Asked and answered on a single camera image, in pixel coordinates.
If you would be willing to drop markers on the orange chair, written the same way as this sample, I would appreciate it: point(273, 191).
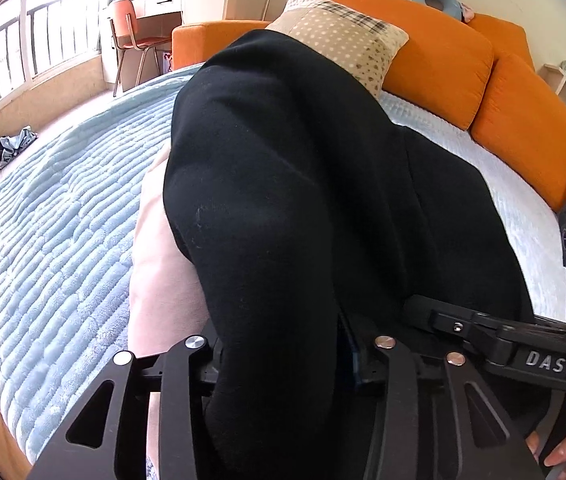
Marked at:
point(123, 17)

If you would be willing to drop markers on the large orange cushion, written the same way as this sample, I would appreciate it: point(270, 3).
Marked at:
point(438, 65)

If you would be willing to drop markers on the orange headboard cushion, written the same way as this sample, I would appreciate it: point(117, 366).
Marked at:
point(503, 35)

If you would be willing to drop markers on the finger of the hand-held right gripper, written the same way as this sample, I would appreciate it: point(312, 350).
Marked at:
point(513, 345)

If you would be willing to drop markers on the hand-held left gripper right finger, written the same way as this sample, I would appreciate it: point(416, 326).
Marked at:
point(398, 405)

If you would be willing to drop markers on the orange upholstered bed side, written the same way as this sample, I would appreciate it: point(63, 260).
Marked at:
point(203, 45)

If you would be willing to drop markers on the balcony window frame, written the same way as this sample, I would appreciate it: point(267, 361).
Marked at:
point(26, 35)

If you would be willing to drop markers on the beige patchwork pillow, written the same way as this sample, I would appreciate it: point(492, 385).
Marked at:
point(343, 35)

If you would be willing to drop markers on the black garment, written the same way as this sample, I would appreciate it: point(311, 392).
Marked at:
point(288, 185)

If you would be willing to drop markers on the white quilted mattress pad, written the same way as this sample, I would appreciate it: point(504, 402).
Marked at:
point(513, 200)

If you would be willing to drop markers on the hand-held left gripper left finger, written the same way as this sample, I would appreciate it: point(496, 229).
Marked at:
point(178, 395)

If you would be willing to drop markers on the white desk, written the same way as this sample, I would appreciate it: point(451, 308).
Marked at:
point(163, 4)

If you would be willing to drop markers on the pink garment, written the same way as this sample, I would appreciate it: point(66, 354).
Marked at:
point(163, 280)

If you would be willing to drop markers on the light blue ribbed blanket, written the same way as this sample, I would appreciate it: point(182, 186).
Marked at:
point(53, 260)

